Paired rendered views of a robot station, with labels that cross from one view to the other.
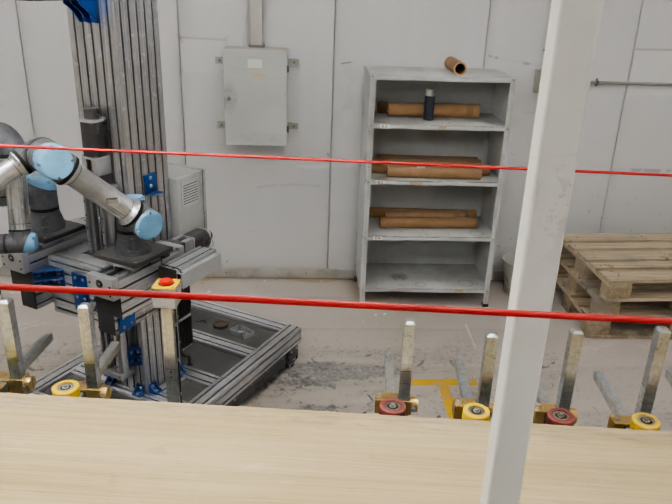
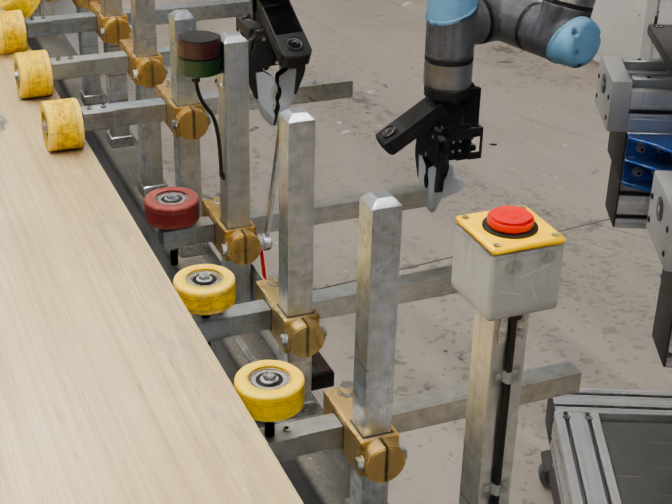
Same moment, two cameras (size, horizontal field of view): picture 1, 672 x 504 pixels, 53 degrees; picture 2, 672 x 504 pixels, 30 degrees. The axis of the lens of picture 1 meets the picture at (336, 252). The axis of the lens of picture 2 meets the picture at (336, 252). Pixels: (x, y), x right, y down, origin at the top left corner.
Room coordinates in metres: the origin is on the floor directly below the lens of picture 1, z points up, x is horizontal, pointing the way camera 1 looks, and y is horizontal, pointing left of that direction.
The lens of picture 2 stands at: (1.30, -0.29, 1.70)
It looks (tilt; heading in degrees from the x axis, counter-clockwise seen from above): 28 degrees down; 65
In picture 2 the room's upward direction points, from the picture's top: 1 degrees clockwise
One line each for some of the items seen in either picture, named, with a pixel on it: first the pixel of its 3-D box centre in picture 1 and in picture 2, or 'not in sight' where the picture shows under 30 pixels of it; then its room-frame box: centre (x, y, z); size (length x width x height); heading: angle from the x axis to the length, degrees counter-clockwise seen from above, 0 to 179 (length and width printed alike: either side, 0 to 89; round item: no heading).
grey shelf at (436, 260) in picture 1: (427, 189); not in sight; (4.40, -0.60, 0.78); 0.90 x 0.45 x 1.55; 93
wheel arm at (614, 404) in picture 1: (617, 410); not in sight; (1.87, -0.94, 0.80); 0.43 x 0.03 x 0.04; 178
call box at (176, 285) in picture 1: (166, 294); (506, 265); (1.85, 0.51, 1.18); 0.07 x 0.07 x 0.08; 88
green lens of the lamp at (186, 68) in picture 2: not in sight; (199, 62); (1.83, 1.27, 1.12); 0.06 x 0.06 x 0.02
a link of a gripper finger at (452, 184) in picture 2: not in sight; (446, 187); (2.24, 1.28, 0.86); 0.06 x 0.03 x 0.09; 178
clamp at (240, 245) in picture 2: not in sight; (229, 231); (1.88, 1.29, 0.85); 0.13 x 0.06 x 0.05; 88
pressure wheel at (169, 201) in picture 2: not in sight; (173, 229); (1.79, 1.31, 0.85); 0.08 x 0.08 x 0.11
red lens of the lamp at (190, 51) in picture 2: not in sight; (199, 45); (1.83, 1.27, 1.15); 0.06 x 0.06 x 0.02
